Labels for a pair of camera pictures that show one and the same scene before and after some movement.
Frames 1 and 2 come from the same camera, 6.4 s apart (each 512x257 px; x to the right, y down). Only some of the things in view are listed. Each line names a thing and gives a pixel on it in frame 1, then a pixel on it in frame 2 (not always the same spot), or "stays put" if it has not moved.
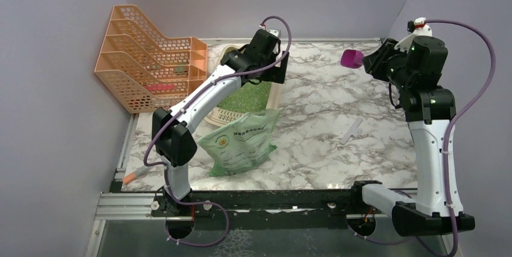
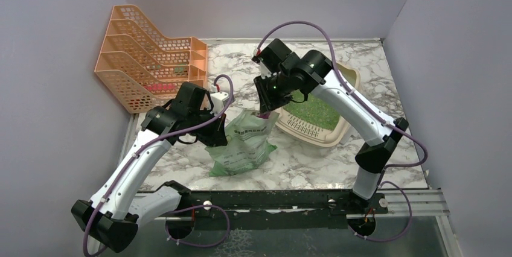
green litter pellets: x=249 y=98 -> x=313 y=110
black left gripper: x=276 y=75 -> x=218 y=137
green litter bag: x=240 y=144 stays put
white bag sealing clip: x=354 y=130 stays put
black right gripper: x=374 y=63 -> x=267 y=103
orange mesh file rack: x=146 y=70 stays put
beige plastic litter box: x=218 y=117 -> x=304 y=132
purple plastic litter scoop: x=351 y=58 -> x=264 y=115
